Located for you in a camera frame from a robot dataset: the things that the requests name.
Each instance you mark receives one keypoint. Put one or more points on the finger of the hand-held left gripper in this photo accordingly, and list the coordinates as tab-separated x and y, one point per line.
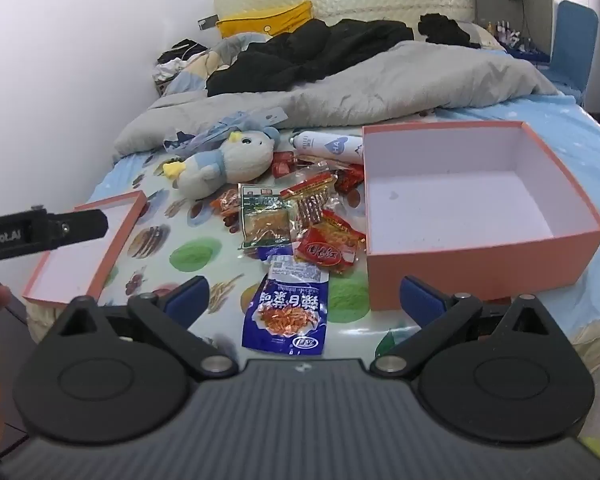
82	227

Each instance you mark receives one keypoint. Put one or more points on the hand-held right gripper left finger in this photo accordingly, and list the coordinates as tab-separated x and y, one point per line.
190	297

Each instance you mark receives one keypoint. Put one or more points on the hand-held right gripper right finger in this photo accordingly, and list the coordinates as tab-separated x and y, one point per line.
415	295

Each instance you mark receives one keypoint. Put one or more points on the blue snack packet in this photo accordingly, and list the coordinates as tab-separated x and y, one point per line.
287	310

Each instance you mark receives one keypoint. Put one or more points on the pink cardboard box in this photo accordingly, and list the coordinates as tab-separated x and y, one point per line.
455	200

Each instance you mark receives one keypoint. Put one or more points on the green white snack packet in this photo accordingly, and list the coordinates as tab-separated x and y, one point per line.
265	220

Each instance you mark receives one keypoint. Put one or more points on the clear red striped snack packet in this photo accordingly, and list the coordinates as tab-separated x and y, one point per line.
310	197

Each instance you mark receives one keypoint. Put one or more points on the pink box lid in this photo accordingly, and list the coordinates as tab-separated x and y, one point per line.
75	265

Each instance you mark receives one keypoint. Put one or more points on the red candy wrapper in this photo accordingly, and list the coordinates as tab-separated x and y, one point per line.
284	164
350	178

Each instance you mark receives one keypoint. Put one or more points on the grey blue plush toy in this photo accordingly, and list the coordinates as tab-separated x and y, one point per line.
240	160

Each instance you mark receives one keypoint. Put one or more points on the clear blue plastic bag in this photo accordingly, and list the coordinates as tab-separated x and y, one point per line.
215	132

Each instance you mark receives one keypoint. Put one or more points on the white spray bottle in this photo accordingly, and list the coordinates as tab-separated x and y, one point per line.
325	145

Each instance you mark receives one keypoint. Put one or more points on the pile of clothes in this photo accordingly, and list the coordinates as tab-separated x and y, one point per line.
175	57

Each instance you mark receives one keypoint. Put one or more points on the grey duvet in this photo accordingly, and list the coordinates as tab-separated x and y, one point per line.
380	85

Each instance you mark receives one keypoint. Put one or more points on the black jacket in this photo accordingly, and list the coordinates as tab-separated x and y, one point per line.
300	55

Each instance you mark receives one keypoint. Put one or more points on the black garment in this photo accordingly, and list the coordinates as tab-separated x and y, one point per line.
445	30

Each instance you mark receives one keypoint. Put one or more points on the white pillow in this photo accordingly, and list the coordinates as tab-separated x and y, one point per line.
487	37

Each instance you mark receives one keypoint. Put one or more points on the blue tray with bottles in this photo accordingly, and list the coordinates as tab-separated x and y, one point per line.
522	50

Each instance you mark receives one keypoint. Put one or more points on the yellow pillow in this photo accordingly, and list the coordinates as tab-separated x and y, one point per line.
265	20

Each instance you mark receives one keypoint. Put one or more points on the blue chair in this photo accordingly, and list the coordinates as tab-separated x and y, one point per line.
575	45

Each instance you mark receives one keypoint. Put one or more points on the grey wall socket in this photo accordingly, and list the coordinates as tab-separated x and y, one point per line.
207	23

